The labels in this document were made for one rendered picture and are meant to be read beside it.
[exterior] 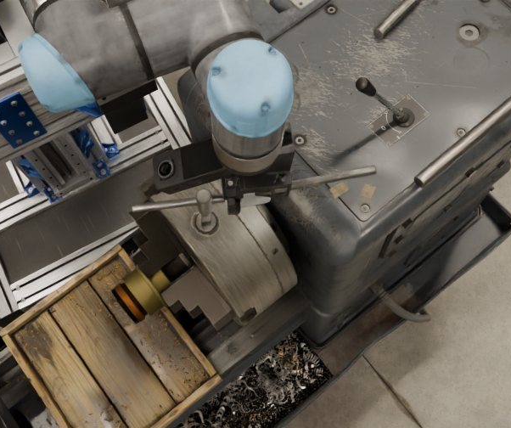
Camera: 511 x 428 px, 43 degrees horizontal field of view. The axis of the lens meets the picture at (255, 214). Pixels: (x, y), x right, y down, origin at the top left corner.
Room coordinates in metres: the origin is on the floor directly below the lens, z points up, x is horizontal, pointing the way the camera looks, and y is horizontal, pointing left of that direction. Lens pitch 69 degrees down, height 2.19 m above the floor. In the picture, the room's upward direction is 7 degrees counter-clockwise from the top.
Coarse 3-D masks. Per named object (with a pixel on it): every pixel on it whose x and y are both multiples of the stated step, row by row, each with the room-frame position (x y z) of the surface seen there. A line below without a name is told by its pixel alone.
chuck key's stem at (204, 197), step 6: (198, 192) 0.35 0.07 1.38; (204, 192) 0.35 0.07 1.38; (210, 192) 0.35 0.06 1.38; (198, 198) 0.34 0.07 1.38; (204, 198) 0.34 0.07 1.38; (210, 198) 0.34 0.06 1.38; (198, 204) 0.34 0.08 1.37; (204, 204) 0.34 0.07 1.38; (210, 204) 0.34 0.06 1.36; (198, 210) 0.35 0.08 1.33; (204, 210) 0.34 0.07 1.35; (210, 210) 0.34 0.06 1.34; (204, 216) 0.35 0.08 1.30; (210, 216) 0.35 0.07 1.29
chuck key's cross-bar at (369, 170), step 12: (360, 168) 0.35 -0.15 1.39; (372, 168) 0.35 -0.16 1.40; (300, 180) 0.35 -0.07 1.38; (312, 180) 0.35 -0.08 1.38; (324, 180) 0.35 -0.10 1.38; (336, 180) 0.34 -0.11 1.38; (264, 192) 0.35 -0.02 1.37; (276, 192) 0.34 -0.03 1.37; (132, 204) 0.35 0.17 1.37; (144, 204) 0.35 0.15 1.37; (156, 204) 0.35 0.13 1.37; (168, 204) 0.35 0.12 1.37; (180, 204) 0.34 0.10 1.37; (192, 204) 0.34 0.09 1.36
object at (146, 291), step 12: (132, 276) 0.33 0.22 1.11; (144, 276) 0.32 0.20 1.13; (156, 276) 0.32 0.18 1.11; (120, 288) 0.31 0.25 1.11; (132, 288) 0.30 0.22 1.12; (144, 288) 0.30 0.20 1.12; (156, 288) 0.30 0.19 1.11; (120, 300) 0.29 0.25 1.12; (132, 300) 0.29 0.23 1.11; (144, 300) 0.28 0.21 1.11; (156, 300) 0.28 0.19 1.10; (132, 312) 0.27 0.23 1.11; (144, 312) 0.27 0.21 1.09; (156, 312) 0.27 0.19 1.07
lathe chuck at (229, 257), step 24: (192, 192) 0.42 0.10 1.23; (216, 192) 0.41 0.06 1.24; (168, 216) 0.38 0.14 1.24; (192, 216) 0.38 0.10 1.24; (216, 216) 0.37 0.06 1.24; (192, 240) 0.34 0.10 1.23; (216, 240) 0.33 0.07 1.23; (240, 240) 0.33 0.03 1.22; (216, 264) 0.30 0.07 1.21; (240, 264) 0.30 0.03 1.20; (264, 264) 0.30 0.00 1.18; (216, 288) 0.28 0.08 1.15; (240, 288) 0.27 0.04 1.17; (264, 288) 0.27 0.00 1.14; (240, 312) 0.24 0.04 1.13
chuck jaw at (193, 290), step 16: (192, 272) 0.33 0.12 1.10; (176, 288) 0.30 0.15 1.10; (192, 288) 0.30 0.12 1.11; (208, 288) 0.29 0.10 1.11; (176, 304) 0.27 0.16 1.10; (192, 304) 0.27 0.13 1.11; (208, 304) 0.26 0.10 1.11; (224, 304) 0.26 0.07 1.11; (224, 320) 0.23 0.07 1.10; (240, 320) 0.23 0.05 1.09
